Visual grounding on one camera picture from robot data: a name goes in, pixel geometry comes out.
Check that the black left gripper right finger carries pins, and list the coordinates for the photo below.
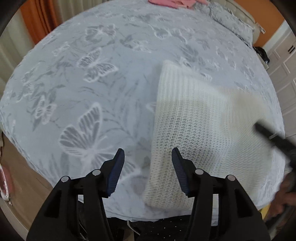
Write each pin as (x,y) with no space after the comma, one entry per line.
(222,210)

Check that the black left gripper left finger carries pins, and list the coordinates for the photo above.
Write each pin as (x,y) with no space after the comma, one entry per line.
(58,218)

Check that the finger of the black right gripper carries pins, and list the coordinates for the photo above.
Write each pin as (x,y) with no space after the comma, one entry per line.
(283,144)

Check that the cream knitted sweater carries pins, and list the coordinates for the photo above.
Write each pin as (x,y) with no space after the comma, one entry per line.
(213,127)

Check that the person's right hand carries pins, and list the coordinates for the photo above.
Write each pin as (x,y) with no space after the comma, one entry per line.
(283,200)

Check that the pink white round object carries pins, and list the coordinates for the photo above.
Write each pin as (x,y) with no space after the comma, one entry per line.
(7,187)

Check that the white wardrobe doors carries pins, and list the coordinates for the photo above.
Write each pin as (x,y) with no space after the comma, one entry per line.
(281,69)

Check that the black bag on nightstand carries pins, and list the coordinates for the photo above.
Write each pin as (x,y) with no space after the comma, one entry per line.
(262,53)

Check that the grey butterfly bedspread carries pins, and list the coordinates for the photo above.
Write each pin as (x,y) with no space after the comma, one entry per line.
(90,88)

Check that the grey patterned pillow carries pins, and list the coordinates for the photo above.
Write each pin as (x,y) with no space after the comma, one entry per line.
(224,17)

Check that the pink garment on bed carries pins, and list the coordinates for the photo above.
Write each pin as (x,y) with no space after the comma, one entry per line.
(187,4)

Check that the beige and orange curtain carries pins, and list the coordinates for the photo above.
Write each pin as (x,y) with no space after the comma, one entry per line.
(29,25)

